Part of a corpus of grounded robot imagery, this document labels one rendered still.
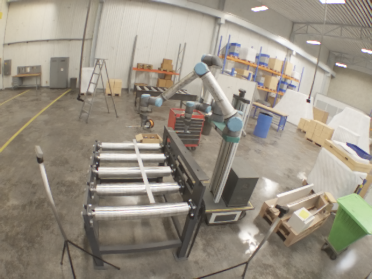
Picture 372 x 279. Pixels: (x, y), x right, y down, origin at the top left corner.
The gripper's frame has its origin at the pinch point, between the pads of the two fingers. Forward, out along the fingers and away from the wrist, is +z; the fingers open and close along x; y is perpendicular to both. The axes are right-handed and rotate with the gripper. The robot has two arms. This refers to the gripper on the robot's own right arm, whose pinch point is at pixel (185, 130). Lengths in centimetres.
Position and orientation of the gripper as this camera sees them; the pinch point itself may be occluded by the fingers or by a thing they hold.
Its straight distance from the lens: 212.5
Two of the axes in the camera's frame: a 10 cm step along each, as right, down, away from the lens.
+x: -3.3, -4.2, 8.4
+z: -1.7, 9.1, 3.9
